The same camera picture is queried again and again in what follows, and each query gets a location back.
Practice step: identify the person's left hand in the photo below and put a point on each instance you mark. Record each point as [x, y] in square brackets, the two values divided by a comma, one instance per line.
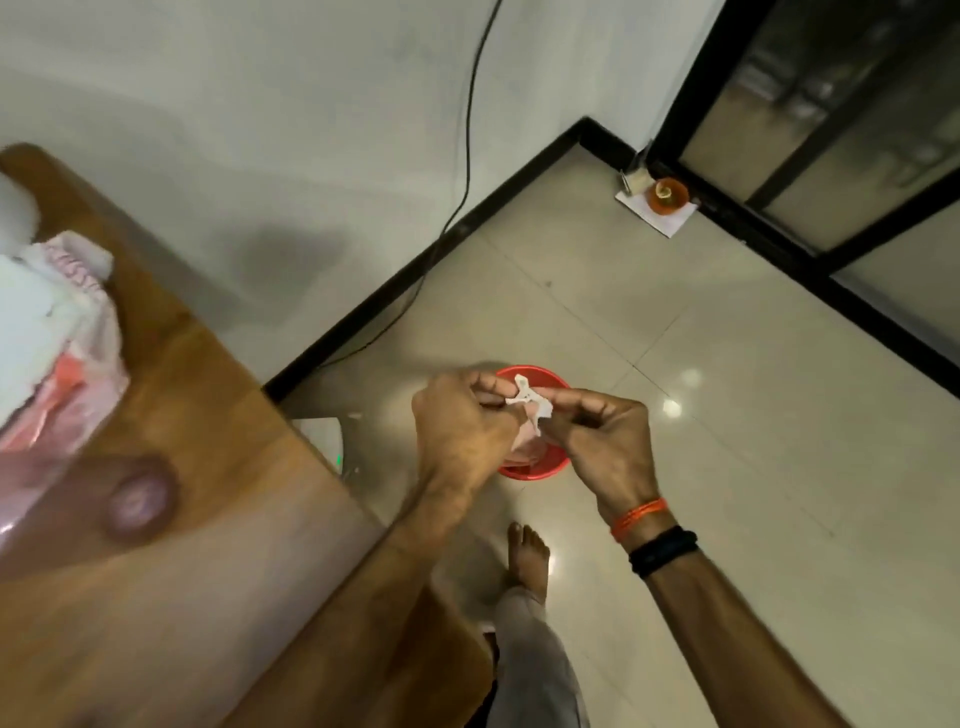
[457, 431]

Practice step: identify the person's right hand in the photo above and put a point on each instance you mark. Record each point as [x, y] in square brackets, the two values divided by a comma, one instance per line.
[611, 450]

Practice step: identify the white tissue sheet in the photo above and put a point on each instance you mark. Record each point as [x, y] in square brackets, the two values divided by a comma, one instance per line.
[534, 405]

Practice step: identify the pink plastic bottle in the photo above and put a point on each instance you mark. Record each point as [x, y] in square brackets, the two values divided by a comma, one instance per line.
[135, 499]

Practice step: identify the person's right forearm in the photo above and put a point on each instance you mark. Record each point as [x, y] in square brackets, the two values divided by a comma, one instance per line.
[735, 645]

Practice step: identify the person's left forearm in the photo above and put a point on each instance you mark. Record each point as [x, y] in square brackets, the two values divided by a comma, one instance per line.
[360, 622]

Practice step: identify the person's right foot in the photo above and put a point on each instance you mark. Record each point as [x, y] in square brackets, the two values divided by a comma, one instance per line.
[529, 559]

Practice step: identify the orange thread wristband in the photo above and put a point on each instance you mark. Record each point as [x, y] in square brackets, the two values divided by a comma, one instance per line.
[637, 519]

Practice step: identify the red plastic bin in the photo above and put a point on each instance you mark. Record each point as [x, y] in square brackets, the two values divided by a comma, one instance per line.
[536, 466]

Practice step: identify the black braided wristband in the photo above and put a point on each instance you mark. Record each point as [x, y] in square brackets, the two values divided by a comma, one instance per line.
[664, 551]

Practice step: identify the white round device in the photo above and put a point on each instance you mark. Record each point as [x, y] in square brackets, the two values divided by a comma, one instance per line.
[322, 442]

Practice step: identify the grey trousers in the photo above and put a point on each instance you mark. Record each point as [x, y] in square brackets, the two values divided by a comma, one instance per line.
[536, 660]

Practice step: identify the white paper sheet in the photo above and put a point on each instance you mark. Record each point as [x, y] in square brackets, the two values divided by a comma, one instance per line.
[664, 223]

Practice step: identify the small orange bowl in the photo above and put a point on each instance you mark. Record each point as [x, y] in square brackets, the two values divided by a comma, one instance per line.
[669, 195]

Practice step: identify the orange white plastic tissue pack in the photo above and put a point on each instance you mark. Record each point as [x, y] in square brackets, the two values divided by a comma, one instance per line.
[82, 375]

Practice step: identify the black framed glass door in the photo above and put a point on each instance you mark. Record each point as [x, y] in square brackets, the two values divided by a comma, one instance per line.
[825, 127]

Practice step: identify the stack of white tissues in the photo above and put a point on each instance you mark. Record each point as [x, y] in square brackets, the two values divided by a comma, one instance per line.
[30, 330]

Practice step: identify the white plant pot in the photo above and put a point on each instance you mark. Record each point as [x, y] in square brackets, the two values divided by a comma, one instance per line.
[15, 214]

